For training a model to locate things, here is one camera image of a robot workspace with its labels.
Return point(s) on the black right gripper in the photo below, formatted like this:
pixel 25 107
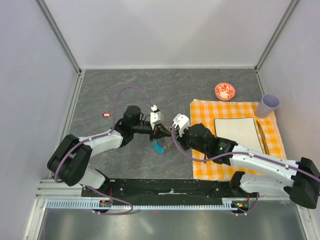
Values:
pixel 181 139

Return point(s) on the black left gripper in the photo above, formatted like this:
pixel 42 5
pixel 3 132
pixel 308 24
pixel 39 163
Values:
pixel 158 133

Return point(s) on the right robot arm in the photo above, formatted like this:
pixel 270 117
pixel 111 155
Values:
pixel 300 180

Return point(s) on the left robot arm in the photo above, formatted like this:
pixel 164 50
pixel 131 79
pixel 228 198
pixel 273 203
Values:
pixel 70 161

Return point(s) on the orange checkered cloth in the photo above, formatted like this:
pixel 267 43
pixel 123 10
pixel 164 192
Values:
pixel 206 112

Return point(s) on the white square plate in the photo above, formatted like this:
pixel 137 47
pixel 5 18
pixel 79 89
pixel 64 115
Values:
pixel 240 130

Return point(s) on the red patterned bowl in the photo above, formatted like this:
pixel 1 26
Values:
pixel 224 91

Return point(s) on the red key tag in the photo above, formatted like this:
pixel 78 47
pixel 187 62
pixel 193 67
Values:
pixel 106 114

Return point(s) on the gold knife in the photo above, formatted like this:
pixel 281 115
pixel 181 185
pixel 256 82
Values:
pixel 263 137

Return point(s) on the lilac plastic cup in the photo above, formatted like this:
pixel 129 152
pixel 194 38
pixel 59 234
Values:
pixel 267 105

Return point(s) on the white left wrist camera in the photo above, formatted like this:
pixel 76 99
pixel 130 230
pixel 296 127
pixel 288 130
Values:
pixel 156 117

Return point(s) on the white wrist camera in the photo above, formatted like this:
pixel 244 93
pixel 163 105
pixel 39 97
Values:
pixel 181 123
pixel 156 117

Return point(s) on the blue plastic keyring handle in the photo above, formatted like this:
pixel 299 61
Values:
pixel 159 147

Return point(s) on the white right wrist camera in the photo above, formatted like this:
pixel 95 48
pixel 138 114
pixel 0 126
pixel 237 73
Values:
pixel 181 123

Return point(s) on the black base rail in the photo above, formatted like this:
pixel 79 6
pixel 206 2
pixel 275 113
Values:
pixel 171 192

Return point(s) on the light blue cable duct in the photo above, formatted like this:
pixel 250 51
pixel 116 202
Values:
pixel 87 204

